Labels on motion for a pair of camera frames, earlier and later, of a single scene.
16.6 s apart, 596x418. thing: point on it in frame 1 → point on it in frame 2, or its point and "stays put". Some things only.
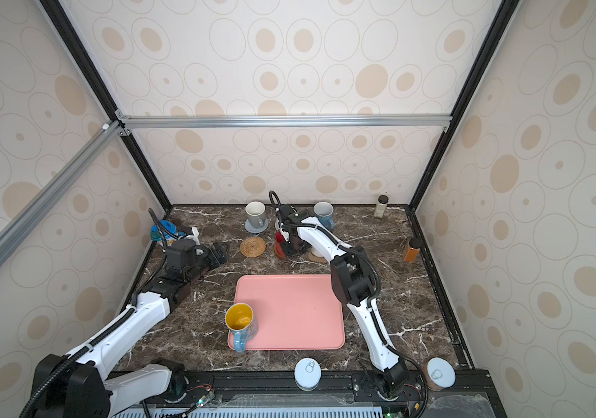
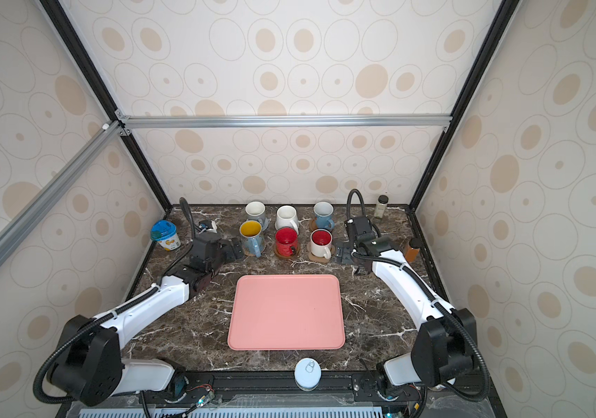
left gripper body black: x=206 y=261 → x=226 y=255
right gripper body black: x=299 y=247 → x=348 y=251
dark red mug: x=281 y=247 stays put
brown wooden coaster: x=275 y=252 stays put
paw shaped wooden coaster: x=317 y=259 stays put
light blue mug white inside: x=324 y=212 stays put
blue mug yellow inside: x=239 y=318 → x=252 y=237
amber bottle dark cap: x=415 y=244 stays put
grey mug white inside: x=255 y=212 stays put
